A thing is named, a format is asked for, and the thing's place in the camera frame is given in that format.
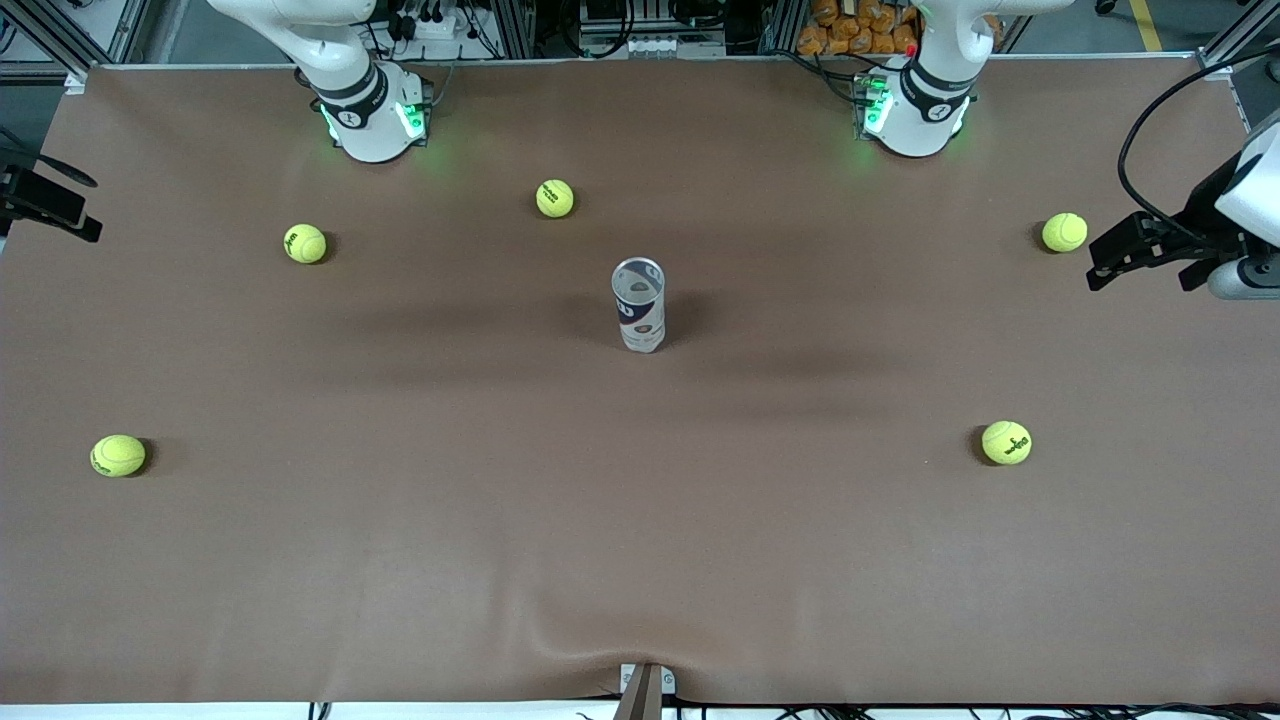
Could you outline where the white blue tennis ball can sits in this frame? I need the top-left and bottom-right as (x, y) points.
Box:
(611, 257), (667, 354)

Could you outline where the yellow Wilson tennis ball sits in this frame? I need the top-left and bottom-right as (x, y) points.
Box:
(283, 223), (328, 265)

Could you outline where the yellow Head tennis ball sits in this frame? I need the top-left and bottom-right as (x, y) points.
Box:
(90, 434), (147, 478)

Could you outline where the base electronics box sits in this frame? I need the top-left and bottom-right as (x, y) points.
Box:
(398, 75), (437, 141)
(852, 70), (893, 139)

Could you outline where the orange objects heap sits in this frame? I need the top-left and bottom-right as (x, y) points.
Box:
(797, 0), (919, 57)

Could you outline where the white power strip with plugs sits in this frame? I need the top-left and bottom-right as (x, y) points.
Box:
(385, 0), (476, 43)

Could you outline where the long white power strip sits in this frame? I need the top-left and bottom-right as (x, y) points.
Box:
(625, 33), (728, 58)

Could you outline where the brown table cover mat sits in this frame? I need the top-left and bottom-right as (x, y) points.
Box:
(0, 55), (1280, 706)

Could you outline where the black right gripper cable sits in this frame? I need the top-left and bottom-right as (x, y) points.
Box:
(0, 128), (98, 189)

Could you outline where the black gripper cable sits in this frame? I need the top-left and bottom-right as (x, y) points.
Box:
(0, 128), (98, 189)
(1117, 48), (1280, 233)

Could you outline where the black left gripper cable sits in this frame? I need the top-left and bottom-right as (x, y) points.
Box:
(1117, 48), (1280, 233)

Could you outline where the aluminium frame profile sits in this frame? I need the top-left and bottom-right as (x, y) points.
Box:
(1195, 0), (1280, 81)
(0, 0), (151, 93)

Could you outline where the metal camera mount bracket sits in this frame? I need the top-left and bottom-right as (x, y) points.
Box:
(613, 662), (678, 720)

